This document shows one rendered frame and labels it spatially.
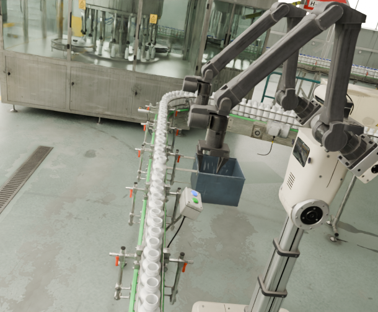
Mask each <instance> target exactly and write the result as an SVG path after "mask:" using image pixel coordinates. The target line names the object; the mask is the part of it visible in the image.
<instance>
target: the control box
mask: <svg viewBox="0 0 378 312"><path fill-rule="evenodd" d="M192 191H194V190H192V189H190V188H188V187H186V188H185V189H184V190H183V193H182V194H181V196H180V199H179V200H180V216H179V217H178V218H177V219H175V220H174V221H173V222H172V223H171V224H170V225H169V226H168V227H167V228H165V232H166V231H167V230H168V229H169V228H171V227H172V226H173V225H174V224H175V223H177V222H178V221H179V220H180V219H181V218H182V217H183V220H182V222H181V224H180V226H179V228H178V230H177V232H176V234H175V235H174V237H173V238H172V240H171V241H170V243H169V245H168V246H167V248H168V247H169V246H170V244H171V242H172V241H173V239H174V238H175V236H176V235H177V233H178V231H179V230H180V228H181V226H182V224H183V221H184V219H185V217H188V218H190V219H193V220H196V218H197V217H198V216H199V214H200V213H201V211H202V210H203V208H202V203H201V195H200V193H199V192H197V191H196V192H197V196H196V195H194V194H192V193H191V192H192ZM194 197H195V198H197V200H198V202H194V201H193V200H192V199H193V198H194Z"/></svg>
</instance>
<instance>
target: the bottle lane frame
mask: <svg viewBox="0 0 378 312"><path fill-rule="evenodd" d="M154 135H155V133H152V142H151V144H154ZM151 160H152V159H149V160H148V162H149V165H148V170H147V179H146V181H149V176H150V171H151ZM146 201H147V200H143V201H142V202H143V210H142V215H141V224H140V229H139V238H138V245H141V243H142V241H143V240H142V237H143V229H144V228H143V227H144V219H145V218H144V217H145V211H146ZM165 220H166V203H165ZM162 246H163V238H162ZM164 247H165V232H164ZM133 271H134V274H133V283H132V288H131V296H130V305H129V310H128V312H135V311H134V303H135V302H136V301H135V300H134V299H135V294H136V293H137V292H136V284H138V283H137V278H138V270H137V269H134V267H133ZM164 276H165V272H164ZM161 284H162V272H161V282H160V304H161ZM162 312H164V278H163V302H162Z"/></svg>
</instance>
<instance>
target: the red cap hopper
mask: <svg viewBox="0 0 378 312"><path fill-rule="evenodd" d="M329 1H337V2H342V3H343V4H346V0H307V5H304V4H301V5H300V8H301V9H303V10H305V11H307V12H308V13H309V12H310V11H312V10H313V9H314V7H315V6H316V5H317V4H318V3H320V2H329ZM333 26H334V27H333ZM332 30H333V31H332ZM330 36H331V37H330ZM334 36H335V25H334V24H333V25H332V26H331V27H330V29H329V32H328V35H327V39H326V41H325V40H319V39H316V38H313V39H311V40H312V41H317V42H321V43H322V44H320V45H319V46H317V47H315V48H314V49H312V50H313V51H314V50H316V49H317V48H319V47H320V46H322V45H324V44H325V45H324V46H322V47H321V48H319V49H317V50H316V51H315V53H316V52H318V51H320V50H321V49H323V51H322V54H321V60H323V58H324V59H325V60H324V61H326V59H327V56H328V53H329V51H330V47H331V45H332V41H333V38H334ZM329 39H330V41H329ZM326 49H327V50H326ZM325 51H326V52H325ZM317 75H318V74H317V73H315V75H314V79H313V80H316V79H317V80H318V81H319V80H320V77H321V74H319V76H317ZM281 78H282V76H281V75H280V78H279V82H278V86H277V88H276V92H275V95H276V93H277V92H278V91H279V89H280V83H281ZM314 84H315V85H314ZM316 86H318V83H314V82H313V83H312V85H311V87H310V90H309V94H308V96H307V95H306V94H305V92H304V91H303V89H302V88H301V91H302V93H301V94H302V96H303V97H304V98H305V99H308V101H311V100H313V99H314V98H313V95H312V93H313V91H312V90H314V89H313V88H315V87H316ZM274 97H275V96H274ZM309 99H310V100H309ZM271 102H273V105H274V106H275V105H276V100H275V99H273V101H271ZM272 107H273V106H271V108H272Z"/></svg>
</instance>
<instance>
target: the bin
mask: <svg viewBox="0 0 378 312"><path fill-rule="evenodd" d="M181 158H190V159H194V162H193V168H192V170H189V169H184V168H176V170H180V171H190V172H191V178H190V181H191V183H187V184H191V189H192V190H194V191H197V192H199V193H200V195H201V202H203V203H209V204H219V205H225V206H234V207H238V204H239V200H240V196H241V193H242V189H243V186H244V182H245V180H246V178H245V176H244V173H243V171H242V169H241V167H240V164H239V161H238V159H237V158H232V157H229V160H228V161H227V162H226V163H225V165H224V166H223V167H222V168H221V169H220V171H219V172H218V173H216V170H217V165H218V160H219V157H215V156H210V155H208V154H203V161H202V164H201V168H200V171H199V170H198V156H197V153H195V157H187V156H184V157H181ZM174 182H178V183H186V182H180V181H174Z"/></svg>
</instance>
